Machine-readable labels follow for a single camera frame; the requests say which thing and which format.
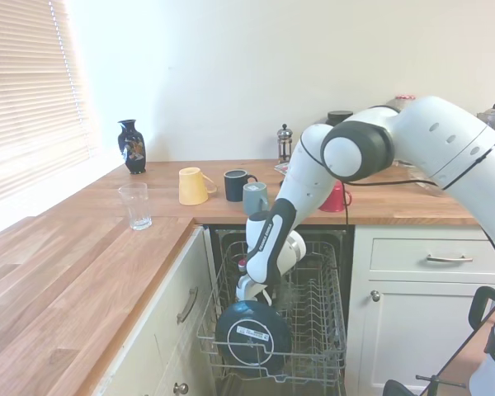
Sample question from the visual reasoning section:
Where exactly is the white cabinet drawer front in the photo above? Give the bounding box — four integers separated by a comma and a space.
370, 238, 495, 274

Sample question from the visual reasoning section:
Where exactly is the dark teal plate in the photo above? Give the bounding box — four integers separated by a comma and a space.
214, 299, 294, 379

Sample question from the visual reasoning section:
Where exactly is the yellow mug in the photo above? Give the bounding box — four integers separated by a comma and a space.
177, 166, 219, 206

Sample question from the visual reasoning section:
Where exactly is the black round container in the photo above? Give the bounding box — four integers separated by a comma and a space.
326, 109, 355, 127

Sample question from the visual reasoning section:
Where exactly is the black metal clamp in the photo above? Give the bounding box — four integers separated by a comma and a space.
415, 372, 468, 396

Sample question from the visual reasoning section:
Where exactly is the curved metal drawer handle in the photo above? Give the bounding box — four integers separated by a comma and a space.
176, 286, 200, 325

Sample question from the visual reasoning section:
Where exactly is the grey mug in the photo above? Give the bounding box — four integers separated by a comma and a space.
242, 181, 271, 216

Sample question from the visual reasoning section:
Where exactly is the straight metal drawer handle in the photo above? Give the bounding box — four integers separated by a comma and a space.
426, 253, 474, 264

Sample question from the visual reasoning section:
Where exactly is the dark navy mug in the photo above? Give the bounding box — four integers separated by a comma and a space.
223, 168, 259, 203

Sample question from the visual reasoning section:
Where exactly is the grey wire dishwasher rack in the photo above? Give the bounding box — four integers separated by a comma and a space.
196, 238, 348, 385

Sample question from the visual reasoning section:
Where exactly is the white base cabinet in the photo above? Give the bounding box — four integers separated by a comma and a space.
346, 224, 495, 396
88, 224, 218, 396

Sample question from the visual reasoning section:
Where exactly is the stainless steel dishwasher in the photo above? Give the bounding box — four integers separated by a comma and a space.
201, 224, 356, 396

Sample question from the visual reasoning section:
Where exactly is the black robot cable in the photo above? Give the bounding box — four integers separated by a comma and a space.
299, 135, 495, 267

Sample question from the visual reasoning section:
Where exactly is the red mug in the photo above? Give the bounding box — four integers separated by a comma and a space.
318, 180, 354, 214

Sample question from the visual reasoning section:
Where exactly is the wooden robot mounting table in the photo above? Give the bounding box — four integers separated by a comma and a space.
420, 304, 495, 396

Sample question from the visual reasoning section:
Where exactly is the clear drinking glass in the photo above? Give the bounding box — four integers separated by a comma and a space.
117, 181, 153, 232

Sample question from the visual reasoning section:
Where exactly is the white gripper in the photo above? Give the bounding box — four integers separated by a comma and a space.
235, 274, 270, 303

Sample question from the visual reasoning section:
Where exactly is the white window blind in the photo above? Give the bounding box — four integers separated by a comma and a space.
0, 0, 97, 210

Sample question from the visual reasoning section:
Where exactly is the black curved metal bracket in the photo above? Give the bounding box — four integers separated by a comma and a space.
467, 285, 495, 332

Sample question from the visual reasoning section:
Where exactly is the black floral vase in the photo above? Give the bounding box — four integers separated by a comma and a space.
116, 119, 148, 176

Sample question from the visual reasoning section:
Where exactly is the jar with red lid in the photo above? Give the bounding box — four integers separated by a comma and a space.
384, 93, 417, 113

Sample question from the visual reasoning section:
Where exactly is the steel kettle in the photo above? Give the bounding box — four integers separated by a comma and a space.
475, 101, 495, 139

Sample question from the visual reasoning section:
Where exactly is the glass French press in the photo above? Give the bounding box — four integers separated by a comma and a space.
276, 122, 295, 165

